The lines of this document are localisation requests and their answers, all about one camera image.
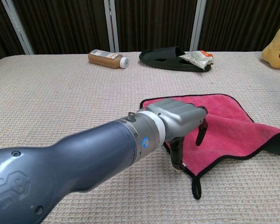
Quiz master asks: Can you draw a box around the left silver and black robot hand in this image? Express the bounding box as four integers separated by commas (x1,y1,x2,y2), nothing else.
146,98,208,173

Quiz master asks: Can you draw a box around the pink cloth black backing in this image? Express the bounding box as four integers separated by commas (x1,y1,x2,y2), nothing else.
139,93,280,200

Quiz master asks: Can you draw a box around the white and orange snack packet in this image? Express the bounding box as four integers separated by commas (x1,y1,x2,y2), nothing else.
178,50,215,70

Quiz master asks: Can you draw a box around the black slipper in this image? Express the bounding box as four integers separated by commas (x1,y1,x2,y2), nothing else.
139,46,212,73

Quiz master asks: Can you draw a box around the brown bottle with white cap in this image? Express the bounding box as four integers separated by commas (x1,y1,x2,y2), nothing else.
88,49,130,70

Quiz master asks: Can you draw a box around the yellow plush toy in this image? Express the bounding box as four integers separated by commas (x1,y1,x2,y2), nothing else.
261,22,280,69

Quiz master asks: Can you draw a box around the beige woven tablecloth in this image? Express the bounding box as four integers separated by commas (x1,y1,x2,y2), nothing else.
0,51,280,224

